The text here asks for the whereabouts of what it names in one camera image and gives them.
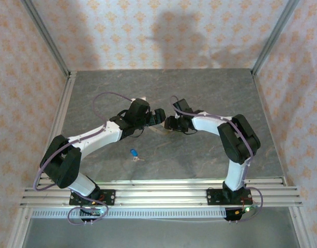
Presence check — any white slotted cable duct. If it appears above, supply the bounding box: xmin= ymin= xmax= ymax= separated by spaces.
xmin=31 ymin=208 xmax=228 ymax=219

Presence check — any blue-capped silver key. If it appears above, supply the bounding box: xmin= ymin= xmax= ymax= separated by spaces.
xmin=129 ymin=147 xmax=145 ymax=163

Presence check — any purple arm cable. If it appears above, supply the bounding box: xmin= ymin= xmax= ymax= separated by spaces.
xmin=170 ymin=95 xmax=265 ymax=224
xmin=34 ymin=92 xmax=135 ymax=226

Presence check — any wide aluminium mounting rail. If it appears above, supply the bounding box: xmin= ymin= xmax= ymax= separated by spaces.
xmin=20 ymin=186 xmax=304 ymax=208

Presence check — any aluminium frame leg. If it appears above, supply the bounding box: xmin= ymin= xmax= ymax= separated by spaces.
xmin=289 ymin=206 xmax=316 ymax=248

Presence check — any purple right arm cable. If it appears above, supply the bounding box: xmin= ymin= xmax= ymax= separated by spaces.
xmin=170 ymin=95 xmax=265 ymax=224

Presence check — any narrow aluminium crossbar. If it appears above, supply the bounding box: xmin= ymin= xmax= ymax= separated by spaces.
xmin=34 ymin=177 xmax=288 ymax=187

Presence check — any aluminium side rail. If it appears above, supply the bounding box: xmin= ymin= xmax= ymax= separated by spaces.
xmin=34 ymin=71 xmax=78 ymax=187
xmin=252 ymin=73 xmax=288 ymax=185

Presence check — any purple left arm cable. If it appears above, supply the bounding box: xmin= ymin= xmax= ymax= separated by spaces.
xmin=34 ymin=92 xmax=135 ymax=226

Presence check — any aluminium corner post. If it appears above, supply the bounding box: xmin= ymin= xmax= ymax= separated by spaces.
xmin=251 ymin=0 xmax=300 ymax=75
xmin=20 ymin=0 xmax=71 ymax=78

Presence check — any black controller box with LED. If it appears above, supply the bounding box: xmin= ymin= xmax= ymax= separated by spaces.
xmin=223 ymin=205 xmax=260 ymax=223
xmin=79 ymin=206 xmax=109 ymax=223

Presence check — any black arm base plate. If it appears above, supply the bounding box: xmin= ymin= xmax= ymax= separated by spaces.
xmin=206 ymin=188 xmax=253 ymax=207
xmin=69 ymin=189 xmax=116 ymax=207

